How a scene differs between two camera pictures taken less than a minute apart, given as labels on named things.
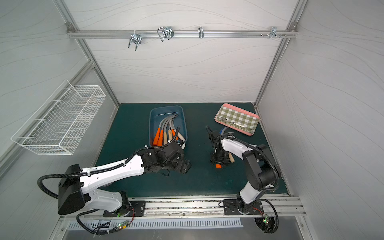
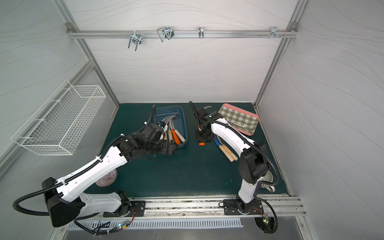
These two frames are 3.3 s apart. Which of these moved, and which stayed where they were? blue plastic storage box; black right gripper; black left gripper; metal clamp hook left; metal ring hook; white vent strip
Moved: black right gripper; black left gripper
Stayed: metal ring hook; blue plastic storage box; white vent strip; metal clamp hook left
